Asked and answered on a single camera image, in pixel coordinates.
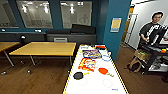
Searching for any colourful game box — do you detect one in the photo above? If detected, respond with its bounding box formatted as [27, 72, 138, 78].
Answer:
[82, 49, 103, 59]

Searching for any orange black striker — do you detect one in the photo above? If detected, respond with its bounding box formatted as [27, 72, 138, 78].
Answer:
[95, 45, 107, 50]

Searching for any black bench cushion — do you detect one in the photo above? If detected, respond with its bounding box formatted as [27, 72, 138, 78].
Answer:
[70, 23, 97, 35]

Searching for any white bench label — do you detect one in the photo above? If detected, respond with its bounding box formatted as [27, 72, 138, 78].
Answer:
[53, 37, 68, 43]

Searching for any small black bowl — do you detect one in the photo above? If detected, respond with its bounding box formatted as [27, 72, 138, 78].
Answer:
[73, 71, 85, 81]

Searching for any large interior window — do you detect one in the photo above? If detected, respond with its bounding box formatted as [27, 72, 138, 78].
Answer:
[59, 0, 93, 29]
[0, 0, 19, 28]
[15, 0, 54, 29]

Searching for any yellow air hockey table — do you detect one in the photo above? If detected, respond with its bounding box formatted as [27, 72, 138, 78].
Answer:
[62, 44, 130, 94]

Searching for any long wooden table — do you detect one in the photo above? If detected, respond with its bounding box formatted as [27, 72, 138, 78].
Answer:
[0, 41, 20, 68]
[8, 41, 77, 74]

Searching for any brown wooden door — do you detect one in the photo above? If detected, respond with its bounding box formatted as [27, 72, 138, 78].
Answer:
[121, 6, 134, 44]

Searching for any tan black backpack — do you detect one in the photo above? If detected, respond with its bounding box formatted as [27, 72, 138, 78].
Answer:
[127, 56, 143, 73]

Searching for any yellow green basket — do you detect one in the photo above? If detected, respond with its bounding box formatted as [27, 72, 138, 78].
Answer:
[134, 49, 150, 61]

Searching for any small dark round object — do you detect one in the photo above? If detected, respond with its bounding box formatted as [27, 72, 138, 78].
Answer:
[19, 34, 26, 43]

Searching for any man in dark shirt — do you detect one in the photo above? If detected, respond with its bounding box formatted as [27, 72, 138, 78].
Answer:
[139, 11, 168, 46]

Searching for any small orange ball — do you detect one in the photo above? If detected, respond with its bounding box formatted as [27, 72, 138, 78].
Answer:
[160, 48, 167, 54]

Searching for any yellow wall sign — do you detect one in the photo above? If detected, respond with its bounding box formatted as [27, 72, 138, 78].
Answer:
[110, 17, 123, 33]

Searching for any dark wall bench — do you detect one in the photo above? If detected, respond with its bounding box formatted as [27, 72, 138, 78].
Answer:
[0, 29, 98, 44]

